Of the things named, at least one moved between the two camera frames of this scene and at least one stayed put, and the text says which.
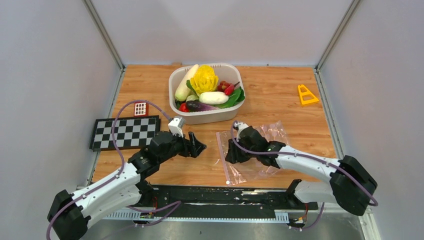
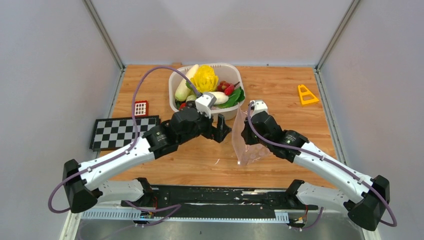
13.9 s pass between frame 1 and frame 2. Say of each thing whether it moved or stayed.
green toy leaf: stayed
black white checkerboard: stayed
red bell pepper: stayed
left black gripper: moved
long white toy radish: stayed
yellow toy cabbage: stayed
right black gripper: moved
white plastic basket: stayed
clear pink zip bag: moved
